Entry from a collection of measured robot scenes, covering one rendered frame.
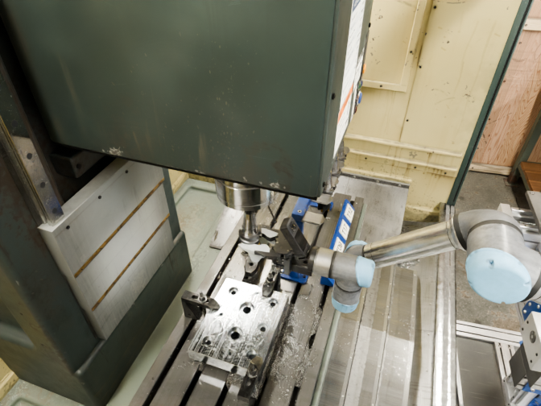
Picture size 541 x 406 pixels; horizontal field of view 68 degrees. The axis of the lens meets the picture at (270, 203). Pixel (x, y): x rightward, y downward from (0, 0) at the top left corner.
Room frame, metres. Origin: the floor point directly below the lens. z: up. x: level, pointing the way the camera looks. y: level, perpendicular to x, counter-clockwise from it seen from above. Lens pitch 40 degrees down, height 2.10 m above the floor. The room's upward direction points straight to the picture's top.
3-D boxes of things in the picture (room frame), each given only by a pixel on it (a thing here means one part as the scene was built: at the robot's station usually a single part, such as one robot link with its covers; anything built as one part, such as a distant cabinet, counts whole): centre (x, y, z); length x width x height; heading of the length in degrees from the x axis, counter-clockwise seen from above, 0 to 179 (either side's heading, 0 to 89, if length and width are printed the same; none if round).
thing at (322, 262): (0.73, -0.14, 1.28); 0.08 x 0.05 x 0.08; 161
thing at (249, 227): (0.79, 0.06, 1.37); 0.04 x 0.04 x 0.07
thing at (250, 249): (0.75, 0.04, 1.28); 0.09 x 0.03 x 0.06; 84
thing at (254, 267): (1.08, 0.05, 0.93); 0.26 x 0.05 x 0.06; 166
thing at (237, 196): (0.79, 0.06, 1.53); 0.16 x 0.16 x 0.12
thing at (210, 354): (0.74, 0.09, 0.97); 0.29 x 0.23 x 0.05; 161
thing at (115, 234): (0.94, 0.48, 1.16); 0.48 x 0.05 x 0.51; 161
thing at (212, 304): (0.81, 0.23, 0.97); 0.13 x 0.03 x 0.15; 71
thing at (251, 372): (0.55, 0.05, 0.97); 0.13 x 0.03 x 0.15; 161
